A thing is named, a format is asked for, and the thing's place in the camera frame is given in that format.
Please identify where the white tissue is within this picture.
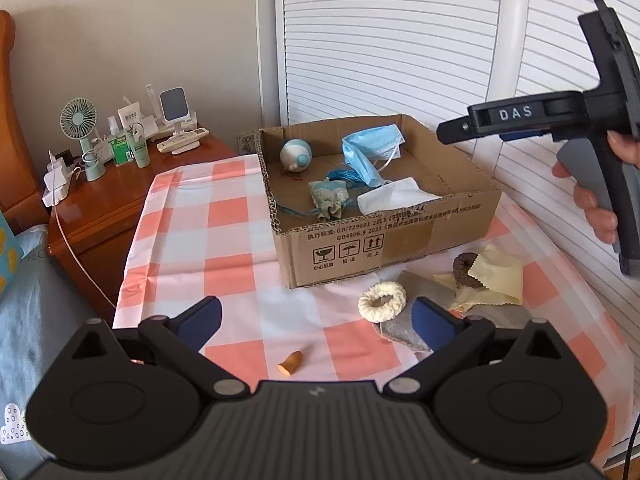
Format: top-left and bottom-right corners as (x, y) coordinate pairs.
(357, 177), (440, 214)

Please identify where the blue surgical face mask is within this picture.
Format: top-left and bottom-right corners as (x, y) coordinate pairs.
(342, 124), (405, 188)

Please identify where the blue tassel ornament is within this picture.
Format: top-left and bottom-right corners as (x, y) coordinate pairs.
(326, 168), (367, 188)

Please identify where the blue patterned sachet pouch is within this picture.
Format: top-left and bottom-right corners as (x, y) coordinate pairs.
(278, 180), (352, 221)

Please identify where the blue round plush toy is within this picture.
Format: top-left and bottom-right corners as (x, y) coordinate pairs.
(280, 139), (312, 174)

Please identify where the grey fabric pouch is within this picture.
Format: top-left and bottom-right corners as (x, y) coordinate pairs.
(375, 308), (431, 352)
(398, 271), (532, 328)

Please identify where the person's right hand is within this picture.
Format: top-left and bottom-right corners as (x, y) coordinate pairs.
(552, 130), (639, 252)

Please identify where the cream knitted scrunchie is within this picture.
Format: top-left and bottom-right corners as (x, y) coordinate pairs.
(357, 282), (407, 323)

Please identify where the brown hair scrunchie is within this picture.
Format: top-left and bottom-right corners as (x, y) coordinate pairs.
(452, 252), (485, 289)

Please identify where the yellow cleaning cloth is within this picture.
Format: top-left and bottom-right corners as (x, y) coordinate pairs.
(433, 244), (524, 314)

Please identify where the pink checkered tablecloth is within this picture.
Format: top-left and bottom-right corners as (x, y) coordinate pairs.
(115, 155), (634, 460)

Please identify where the orange foam earplug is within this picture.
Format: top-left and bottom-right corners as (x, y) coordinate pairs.
(277, 351), (304, 377)

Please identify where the wooden nightstand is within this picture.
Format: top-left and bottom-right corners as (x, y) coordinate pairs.
(48, 134), (236, 321)

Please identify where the white louvered closet door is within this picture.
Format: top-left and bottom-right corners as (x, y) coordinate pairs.
(272, 0), (640, 361)

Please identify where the green tube bottle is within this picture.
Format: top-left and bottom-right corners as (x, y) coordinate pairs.
(127, 131), (151, 168)

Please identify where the white air conditioner remote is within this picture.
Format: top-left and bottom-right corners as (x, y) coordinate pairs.
(156, 127), (209, 155)

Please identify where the green small box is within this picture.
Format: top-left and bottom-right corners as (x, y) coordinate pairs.
(110, 136), (134, 167)

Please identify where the white power adapter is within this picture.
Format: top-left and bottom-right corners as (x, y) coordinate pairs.
(42, 158), (73, 207)

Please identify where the brown cardboard box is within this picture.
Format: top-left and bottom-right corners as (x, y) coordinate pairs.
(254, 115), (501, 288)

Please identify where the white phone stand mirror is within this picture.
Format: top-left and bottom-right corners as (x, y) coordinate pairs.
(160, 87), (192, 131)

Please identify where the white tube bottle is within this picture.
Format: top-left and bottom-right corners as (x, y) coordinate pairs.
(117, 102), (143, 131)

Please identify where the green handheld fan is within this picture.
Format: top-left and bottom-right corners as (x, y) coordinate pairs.
(60, 98), (105, 182)

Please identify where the white charging cable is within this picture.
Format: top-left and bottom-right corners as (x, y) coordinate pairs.
(49, 164), (118, 311)

